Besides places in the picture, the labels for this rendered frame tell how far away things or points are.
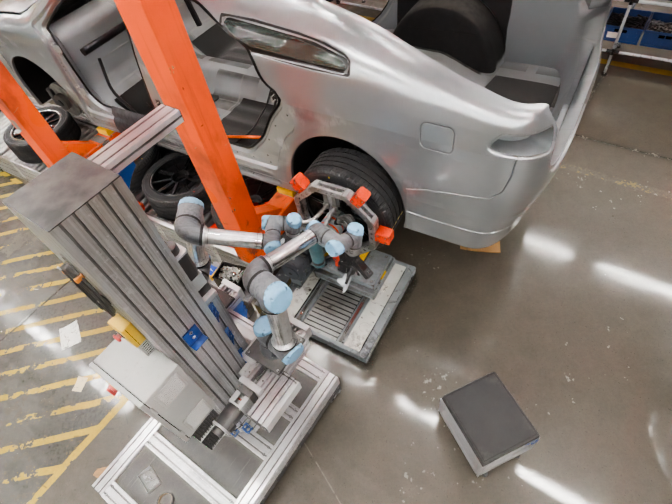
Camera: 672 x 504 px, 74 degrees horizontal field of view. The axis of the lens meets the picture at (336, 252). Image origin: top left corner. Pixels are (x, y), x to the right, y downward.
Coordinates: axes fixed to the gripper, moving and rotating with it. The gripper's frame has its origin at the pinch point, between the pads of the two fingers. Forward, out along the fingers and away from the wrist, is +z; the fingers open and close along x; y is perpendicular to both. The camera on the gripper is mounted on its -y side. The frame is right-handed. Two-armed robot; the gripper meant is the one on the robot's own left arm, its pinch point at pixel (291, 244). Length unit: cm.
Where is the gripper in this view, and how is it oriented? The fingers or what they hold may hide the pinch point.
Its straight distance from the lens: 247.6
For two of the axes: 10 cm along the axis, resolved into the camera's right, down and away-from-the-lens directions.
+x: 9.8, 1.6, 0.8
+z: -1.4, 4.0, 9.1
